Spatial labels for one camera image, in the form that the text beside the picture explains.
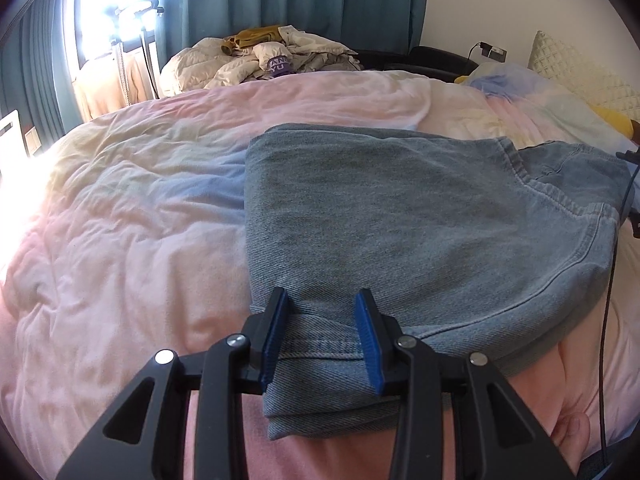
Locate yellow cushion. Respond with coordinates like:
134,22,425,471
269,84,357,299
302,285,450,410
589,104,636,137

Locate pile of white clothes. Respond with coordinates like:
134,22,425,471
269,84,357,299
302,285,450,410
159,29,362,97

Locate mustard yellow garment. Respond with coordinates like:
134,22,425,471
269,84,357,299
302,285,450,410
221,25,286,57

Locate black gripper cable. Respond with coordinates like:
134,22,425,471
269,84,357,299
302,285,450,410
597,157,640,480

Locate grey garment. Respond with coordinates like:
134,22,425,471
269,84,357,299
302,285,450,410
295,51,362,75

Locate cream quilted headboard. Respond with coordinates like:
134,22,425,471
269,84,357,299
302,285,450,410
526,30,640,123

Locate pastel printed pillow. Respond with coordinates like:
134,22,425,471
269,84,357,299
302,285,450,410
472,62,596,112

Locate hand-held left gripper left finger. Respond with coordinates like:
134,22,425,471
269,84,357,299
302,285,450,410
55,287,291,480

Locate garment steamer stand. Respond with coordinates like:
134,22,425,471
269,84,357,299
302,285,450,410
102,0,166,108

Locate white chair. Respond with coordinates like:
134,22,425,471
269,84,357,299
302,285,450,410
0,109,27,173

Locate beige cloth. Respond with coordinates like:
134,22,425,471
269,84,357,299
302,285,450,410
74,52,162,122

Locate black sofa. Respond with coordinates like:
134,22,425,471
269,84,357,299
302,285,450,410
356,46,481,80

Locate blue denim jeans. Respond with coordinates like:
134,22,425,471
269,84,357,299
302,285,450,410
244,122,633,441

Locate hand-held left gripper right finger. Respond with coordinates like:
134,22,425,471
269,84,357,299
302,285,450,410
354,289,576,480

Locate pastel printed duvet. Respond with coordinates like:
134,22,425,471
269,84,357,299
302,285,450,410
0,67,640,480

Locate person's left hand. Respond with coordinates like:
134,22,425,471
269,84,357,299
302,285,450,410
552,410,593,480

